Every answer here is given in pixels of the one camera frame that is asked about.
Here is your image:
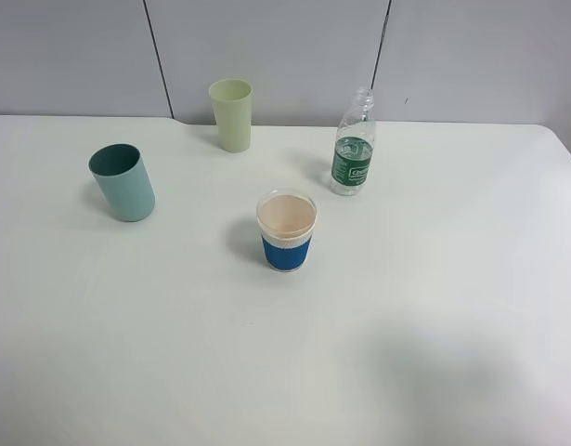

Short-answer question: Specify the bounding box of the clear bottle green label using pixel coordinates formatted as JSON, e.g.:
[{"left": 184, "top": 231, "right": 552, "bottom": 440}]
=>
[{"left": 331, "top": 87, "right": 376, "bottom": 196}]

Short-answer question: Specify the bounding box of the teal plastic cup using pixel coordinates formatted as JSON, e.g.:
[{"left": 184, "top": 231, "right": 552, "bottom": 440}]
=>
[{"left": 88, "top": 143, "right": 156, "bottom": 222}]

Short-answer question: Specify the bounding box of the blue sleeved glass cup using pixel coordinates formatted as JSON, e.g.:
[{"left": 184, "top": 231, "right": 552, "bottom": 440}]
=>
[{"left": 256, "top": 189, "right": 318, "bottom": 272}]

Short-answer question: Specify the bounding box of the pale green plastic cup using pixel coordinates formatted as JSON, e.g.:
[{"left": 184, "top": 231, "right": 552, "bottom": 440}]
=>
[{"left": 209, "top": 79, "right": 253, "bottom": 153}]

